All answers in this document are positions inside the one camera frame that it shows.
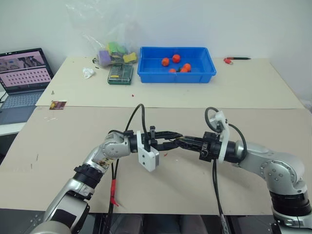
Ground red tape strip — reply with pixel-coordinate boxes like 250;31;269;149
110;179;120;208

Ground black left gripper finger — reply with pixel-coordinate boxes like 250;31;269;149
159;131;184;140
157;142;180;151

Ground black hanging left arm cable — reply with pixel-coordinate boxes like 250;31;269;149
106;157;120;234

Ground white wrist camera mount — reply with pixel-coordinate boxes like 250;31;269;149
136;130;160;173
209;111;231;163

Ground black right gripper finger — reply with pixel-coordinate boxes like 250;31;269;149
174;142;204;152
181;135;205;144

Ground clear plastic bag of sponges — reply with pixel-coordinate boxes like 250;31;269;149
65;4;140;68

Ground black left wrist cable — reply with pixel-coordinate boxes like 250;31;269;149
107;103;148;147

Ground black hanging arm cable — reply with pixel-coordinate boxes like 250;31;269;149
106;157;120;234
211;157;230;234

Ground blue plastic bin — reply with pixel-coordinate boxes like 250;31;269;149
136;46;217;84

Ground beige cardboard sheet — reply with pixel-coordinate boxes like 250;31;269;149
0;105;312;216
35;56;307;110

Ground small red yellow card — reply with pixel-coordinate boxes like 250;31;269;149
49;100;68;111

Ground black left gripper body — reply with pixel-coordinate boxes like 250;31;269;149
143;125;168;152

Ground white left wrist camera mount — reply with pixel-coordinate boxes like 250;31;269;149
136;130;160;173

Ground grey open laptop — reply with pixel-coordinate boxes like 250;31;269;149
0;47;55;126

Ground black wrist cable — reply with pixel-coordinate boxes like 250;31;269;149
107;103;148;147
204;106;248;159

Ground crumpled white paper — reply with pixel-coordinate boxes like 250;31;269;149
82;67;96;79

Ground green screwdriver bit case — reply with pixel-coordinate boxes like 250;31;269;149
107;63;135;86

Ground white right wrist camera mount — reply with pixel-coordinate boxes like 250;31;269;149
209;111;231;163

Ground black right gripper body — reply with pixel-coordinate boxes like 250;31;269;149
199;131;221;162

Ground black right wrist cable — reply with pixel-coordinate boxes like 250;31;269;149
204;106;248;159

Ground black hanging right arm cable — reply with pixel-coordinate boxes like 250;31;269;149
211;157;230;234

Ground red and black pen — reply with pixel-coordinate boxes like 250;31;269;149
223;57;252;65

